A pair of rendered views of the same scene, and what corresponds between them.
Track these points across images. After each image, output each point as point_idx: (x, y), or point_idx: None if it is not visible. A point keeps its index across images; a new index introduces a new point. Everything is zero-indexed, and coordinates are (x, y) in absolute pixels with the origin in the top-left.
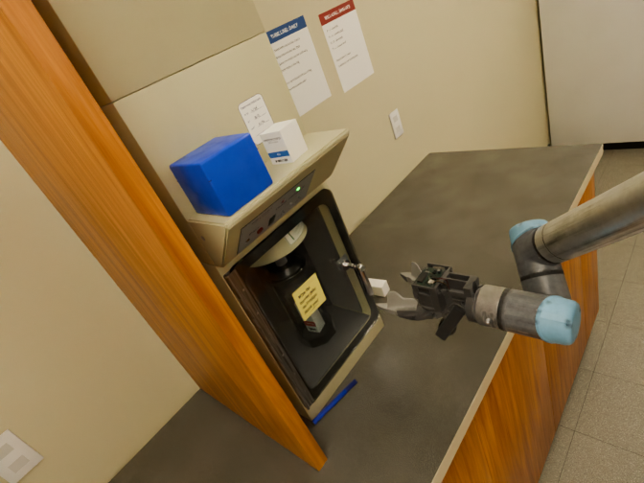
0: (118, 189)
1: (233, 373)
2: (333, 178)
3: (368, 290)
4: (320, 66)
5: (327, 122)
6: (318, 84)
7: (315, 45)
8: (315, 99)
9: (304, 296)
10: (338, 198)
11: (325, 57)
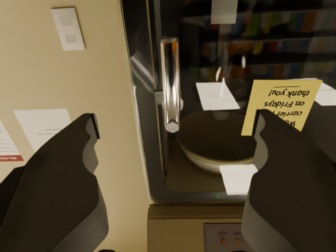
0: None
1: None
2: (17, 32)
3: (178, 61)
4: (25, 133)
5: (21, 91)
6: (30, 122)
7: (29, 146)
8: (35, 114)
9: (286, 118)
10: (8, 0)
11: (18, 136)
